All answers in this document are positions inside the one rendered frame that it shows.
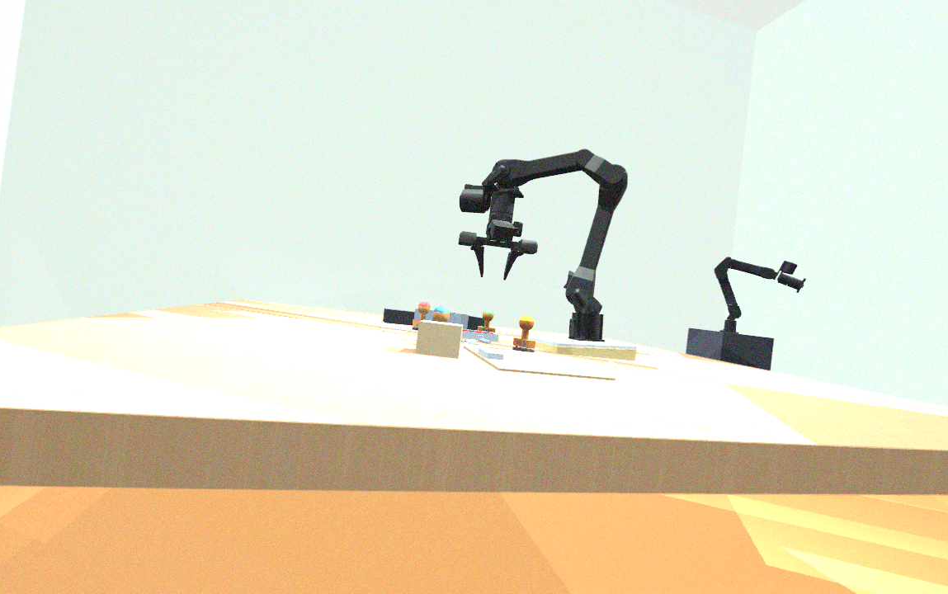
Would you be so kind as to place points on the rubber stamp with red knob handle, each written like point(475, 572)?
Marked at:
point(424, 309)

